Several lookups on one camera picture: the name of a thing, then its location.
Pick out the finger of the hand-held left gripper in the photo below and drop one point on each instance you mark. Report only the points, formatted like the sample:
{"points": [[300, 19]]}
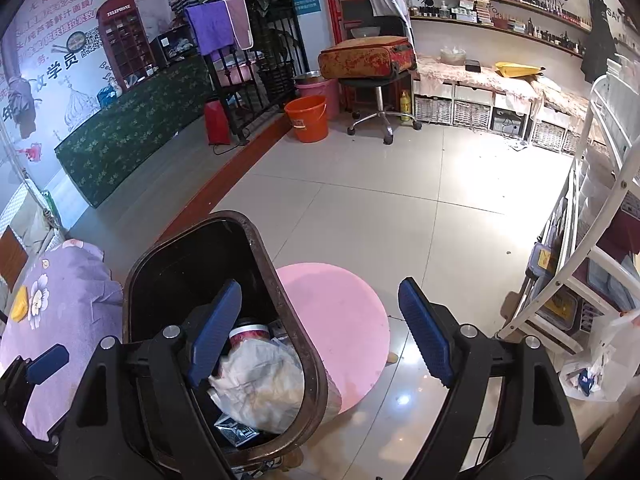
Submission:
{"points": [[47, 362]]}

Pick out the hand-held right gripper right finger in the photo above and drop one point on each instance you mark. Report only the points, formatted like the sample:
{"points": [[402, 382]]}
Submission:
{"points": [[425, 332]]}

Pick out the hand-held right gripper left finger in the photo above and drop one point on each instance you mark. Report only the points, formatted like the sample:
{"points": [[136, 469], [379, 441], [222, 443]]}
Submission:
{"points": [[215, 330]]}

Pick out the white paper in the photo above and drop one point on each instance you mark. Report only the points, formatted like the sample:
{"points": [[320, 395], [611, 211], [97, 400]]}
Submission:
{"points": [[260, 385]]}

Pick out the dark brown trash bin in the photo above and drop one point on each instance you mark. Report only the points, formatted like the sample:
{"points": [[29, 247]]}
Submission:
{"points": [[170, 270]]}

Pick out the yellow soft toy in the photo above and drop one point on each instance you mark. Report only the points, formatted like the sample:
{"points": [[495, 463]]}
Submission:
{"points": [[20, 305]]}

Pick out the purple floral blanket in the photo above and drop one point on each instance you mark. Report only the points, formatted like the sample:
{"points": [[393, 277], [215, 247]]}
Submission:
{"points": [[65, 290]]}

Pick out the pink round stool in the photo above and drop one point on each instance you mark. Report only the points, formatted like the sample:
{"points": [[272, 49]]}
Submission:
{"points": [[335, 330]]}

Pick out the black printed packet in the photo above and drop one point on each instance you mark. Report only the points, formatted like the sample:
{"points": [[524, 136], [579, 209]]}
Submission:
{"points": [[237, 432]]}

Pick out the brown wooden board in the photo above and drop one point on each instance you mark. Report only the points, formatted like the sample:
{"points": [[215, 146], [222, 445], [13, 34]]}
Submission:
{"points": [[12, 257]]}

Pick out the white plastic shopping bag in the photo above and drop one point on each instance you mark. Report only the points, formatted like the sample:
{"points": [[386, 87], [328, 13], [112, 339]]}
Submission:
{"points": [[607, 360]]}

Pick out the white metal rack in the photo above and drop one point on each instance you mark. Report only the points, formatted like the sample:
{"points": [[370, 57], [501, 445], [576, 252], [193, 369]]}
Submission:
{"points": [[595, 260]]}

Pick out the red flat case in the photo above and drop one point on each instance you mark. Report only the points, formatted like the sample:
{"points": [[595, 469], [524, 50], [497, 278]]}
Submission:
{"points": [[217, 122]]}

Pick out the green patterned tablecloth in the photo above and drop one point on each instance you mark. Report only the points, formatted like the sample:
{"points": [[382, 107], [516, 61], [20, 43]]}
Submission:
{"points": [[135, 125]]}

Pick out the wicker basket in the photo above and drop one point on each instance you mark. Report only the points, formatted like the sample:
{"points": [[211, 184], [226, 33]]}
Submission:
{"points": [[433, 110], [472, 114]]}

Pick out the yellow bottle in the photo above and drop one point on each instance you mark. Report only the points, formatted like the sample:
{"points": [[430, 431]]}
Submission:
{"points": [[405, 106]]}

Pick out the orange plastic bucket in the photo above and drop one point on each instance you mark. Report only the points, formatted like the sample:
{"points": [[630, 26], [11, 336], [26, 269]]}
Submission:
{"points": [[307, 120]]}

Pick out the black swivel stool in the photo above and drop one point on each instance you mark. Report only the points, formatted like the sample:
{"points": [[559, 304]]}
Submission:
{"points": [[382, 105]]}

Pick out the white storage bench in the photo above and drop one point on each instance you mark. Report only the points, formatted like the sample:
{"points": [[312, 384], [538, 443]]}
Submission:
{"points": [[500, 110]]}

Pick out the black metal rack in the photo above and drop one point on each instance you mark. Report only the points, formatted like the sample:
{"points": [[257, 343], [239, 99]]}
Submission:
{"points": [[270, 80]]}

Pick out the lace bench cover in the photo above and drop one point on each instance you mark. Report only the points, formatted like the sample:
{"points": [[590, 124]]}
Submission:
{"points": [[450, 77]]}

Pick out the pink plastic bucket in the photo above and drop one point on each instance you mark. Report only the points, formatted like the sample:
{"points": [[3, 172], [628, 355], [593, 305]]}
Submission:
{"points": [[320, 90]]}

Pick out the metal basin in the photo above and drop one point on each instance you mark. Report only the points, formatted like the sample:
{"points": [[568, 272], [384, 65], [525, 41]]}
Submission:
{"points": [[310, 77]]}

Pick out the small black box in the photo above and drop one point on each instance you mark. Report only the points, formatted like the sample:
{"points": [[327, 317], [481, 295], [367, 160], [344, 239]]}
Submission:
{"points": [[473, 65]]}

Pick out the worn red yellow suitcase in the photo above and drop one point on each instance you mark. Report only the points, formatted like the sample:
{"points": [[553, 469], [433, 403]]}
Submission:
{"points": [[367, 57]]}

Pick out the black box with print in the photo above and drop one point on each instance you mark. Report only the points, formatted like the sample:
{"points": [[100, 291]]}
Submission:
{"points": [[172, 45]]}

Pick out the purple towel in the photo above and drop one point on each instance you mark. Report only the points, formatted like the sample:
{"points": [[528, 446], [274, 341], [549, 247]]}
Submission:
{"points": [[210, 30]]}

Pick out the red phone booth cabinet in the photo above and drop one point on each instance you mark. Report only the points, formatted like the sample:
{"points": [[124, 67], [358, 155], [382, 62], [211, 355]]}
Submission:
{"points": [[125, 40]]}

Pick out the glass bowl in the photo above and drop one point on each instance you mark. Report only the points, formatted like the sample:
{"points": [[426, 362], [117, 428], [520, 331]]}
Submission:
{"points": [[365, 31]]}

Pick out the pink towel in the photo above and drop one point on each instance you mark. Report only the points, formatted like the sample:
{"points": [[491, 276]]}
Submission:
{"points": [[240, 22]]}

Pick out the wooden wall shelf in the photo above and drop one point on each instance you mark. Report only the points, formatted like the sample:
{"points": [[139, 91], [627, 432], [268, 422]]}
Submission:
{"points": [[500, 32], [510, 2]]}

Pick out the wall poster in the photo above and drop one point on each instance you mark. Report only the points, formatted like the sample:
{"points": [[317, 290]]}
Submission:
{"points": [[55, 35]]}

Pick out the blue wall sign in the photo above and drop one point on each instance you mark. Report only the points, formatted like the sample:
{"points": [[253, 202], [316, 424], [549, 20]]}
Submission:
{"points": [[306, 2]]}

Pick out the red door frame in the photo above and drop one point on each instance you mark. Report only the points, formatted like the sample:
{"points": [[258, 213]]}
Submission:
{"points": [[345, 0]]}

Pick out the black statue wall decal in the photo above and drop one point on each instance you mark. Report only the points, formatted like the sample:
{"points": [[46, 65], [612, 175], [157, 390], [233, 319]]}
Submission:
{"points": [[600, 30]]}

